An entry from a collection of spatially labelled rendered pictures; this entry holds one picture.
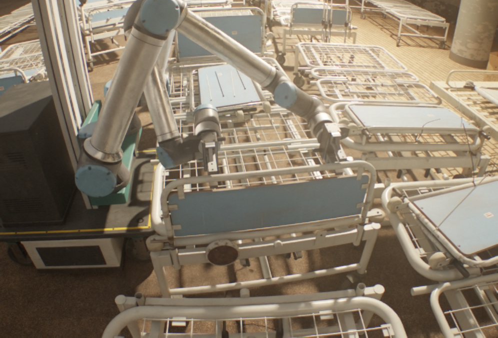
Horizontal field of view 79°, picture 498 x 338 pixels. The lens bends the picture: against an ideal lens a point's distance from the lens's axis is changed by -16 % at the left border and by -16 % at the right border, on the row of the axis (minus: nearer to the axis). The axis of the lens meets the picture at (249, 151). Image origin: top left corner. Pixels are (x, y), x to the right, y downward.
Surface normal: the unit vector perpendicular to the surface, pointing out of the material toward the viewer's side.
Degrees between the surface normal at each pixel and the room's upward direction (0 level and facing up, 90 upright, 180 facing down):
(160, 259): 90
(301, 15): 90
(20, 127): 0
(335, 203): 90
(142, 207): 0
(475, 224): 5
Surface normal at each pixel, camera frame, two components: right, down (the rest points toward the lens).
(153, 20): 0.33, 0.41
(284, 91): -0.77, -0.30
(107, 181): 0.23, 0.59
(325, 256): 0.00, -0.84
